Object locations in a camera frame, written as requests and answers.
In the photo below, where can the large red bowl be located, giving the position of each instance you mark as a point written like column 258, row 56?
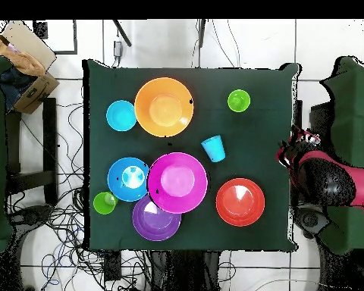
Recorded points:
column 240, row 202

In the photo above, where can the blue cup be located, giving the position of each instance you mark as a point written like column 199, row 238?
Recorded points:
column 214, row 149

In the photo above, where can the large pink bowl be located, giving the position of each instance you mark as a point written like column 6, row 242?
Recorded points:
column 177, row 182

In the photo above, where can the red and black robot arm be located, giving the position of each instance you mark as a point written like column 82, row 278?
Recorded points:
column 336, row 182

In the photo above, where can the black side furniture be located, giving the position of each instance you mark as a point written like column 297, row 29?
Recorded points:
column 320, row 118

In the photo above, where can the dark green table cloth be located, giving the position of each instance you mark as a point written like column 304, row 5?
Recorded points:
column 254, row 136

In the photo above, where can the green cup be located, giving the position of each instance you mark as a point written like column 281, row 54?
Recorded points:
column 103, row 204
column 239, row 101

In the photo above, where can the large orange bowl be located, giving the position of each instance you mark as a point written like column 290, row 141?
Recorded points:
column 163, row 107

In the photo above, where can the black tripod leg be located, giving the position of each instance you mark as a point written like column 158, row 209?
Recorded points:
column 123, row 33
column 202, row 33

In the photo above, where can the purple bowl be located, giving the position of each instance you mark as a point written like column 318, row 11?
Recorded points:
column 154, row 225

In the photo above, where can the small light blue bowl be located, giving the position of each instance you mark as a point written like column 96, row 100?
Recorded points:
column 121, row 115

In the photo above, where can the medium blue bowl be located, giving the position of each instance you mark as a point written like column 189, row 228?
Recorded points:
column 115, row 182

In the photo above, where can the grey power adapter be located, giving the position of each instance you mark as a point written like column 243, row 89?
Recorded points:
column 118, row 49

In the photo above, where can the cardboard box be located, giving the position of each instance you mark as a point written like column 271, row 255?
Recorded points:
column 33, row 91

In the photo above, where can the brown cloth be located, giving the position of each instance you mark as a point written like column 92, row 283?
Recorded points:
column 24, row 60

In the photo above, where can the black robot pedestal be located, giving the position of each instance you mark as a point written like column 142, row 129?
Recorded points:
column 185, row 272

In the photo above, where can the black square frame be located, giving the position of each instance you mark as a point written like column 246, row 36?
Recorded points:
column 75, row 39

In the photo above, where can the black stool frame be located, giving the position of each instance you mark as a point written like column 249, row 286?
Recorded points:
column 50, row 136

